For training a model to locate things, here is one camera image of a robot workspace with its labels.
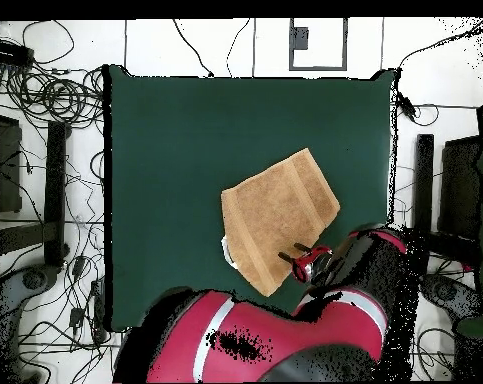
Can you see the tan terry towel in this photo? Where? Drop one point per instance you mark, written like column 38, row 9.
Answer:
column 273, row 208

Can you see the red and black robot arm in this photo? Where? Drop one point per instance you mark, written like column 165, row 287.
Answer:
column 265, row 328

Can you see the grey office chair base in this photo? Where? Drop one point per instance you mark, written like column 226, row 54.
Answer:
column 445, row 292
column 9, row 292

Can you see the dark green table cloth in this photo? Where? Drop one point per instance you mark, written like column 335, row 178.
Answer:
column 165, row 160

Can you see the black box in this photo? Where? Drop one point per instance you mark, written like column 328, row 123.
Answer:
column 5, row 168
column 461, row 188

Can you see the black power adapter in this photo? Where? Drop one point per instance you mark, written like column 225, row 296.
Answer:
column 406, row 108
column 78, row 267
column 76, row 316

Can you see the black power strip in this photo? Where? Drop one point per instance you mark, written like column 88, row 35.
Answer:
column 5, row 52

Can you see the black stand frame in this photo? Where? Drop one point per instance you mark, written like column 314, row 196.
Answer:
column 424, row 180
column 55, row 192

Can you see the grey floor hatch frame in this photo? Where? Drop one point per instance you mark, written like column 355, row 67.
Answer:
column 299, row 38

